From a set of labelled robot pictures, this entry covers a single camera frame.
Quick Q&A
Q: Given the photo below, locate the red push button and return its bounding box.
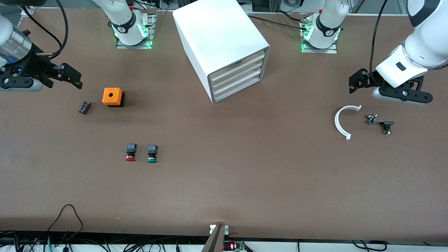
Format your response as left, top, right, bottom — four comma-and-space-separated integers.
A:
125, 143, 137, 162

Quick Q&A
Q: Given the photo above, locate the white drawer holding button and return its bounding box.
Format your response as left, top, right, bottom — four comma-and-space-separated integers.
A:
211, 59, 264, 88

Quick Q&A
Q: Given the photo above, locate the white drawer under cabinet lid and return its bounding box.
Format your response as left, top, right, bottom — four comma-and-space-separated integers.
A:
209, 50, 266, 81

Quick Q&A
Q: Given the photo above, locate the white curved plastic clip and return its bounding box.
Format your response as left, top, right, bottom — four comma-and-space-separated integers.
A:
335, 105, 362, 141

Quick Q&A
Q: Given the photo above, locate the orange box with hole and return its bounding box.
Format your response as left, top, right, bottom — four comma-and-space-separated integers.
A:
102, 87, 125, 107

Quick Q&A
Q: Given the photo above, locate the red lit electronics board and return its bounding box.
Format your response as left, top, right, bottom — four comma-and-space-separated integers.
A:
223, 241, 246, 251

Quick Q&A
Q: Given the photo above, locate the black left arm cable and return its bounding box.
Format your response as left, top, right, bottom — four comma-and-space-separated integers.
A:
370, 0, 390, 86

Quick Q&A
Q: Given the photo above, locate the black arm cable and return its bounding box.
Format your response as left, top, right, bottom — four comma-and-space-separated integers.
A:
19, 0, 69, 60
370, 0, 390, 86

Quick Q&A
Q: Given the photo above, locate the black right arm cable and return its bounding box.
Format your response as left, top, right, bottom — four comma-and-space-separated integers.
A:
19, 0, 69, 60

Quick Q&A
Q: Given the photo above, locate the aluminium frame profile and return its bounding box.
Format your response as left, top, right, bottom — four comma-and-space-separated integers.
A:
16, 8, 31, 27

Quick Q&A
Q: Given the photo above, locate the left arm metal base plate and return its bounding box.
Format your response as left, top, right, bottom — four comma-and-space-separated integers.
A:
300, 16, 338, 54

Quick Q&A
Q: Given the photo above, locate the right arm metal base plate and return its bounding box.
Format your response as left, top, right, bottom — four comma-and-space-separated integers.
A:
115, 9, 156, 50

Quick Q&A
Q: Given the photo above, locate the black cable on table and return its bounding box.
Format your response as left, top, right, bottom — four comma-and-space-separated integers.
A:
247, 10, 310, 32

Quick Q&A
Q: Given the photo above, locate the black looped cable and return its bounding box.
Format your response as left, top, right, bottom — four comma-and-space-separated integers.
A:
47, 204, 84, 243

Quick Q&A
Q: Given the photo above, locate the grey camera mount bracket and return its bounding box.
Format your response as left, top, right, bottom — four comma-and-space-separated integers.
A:
201, 224, 230, 252

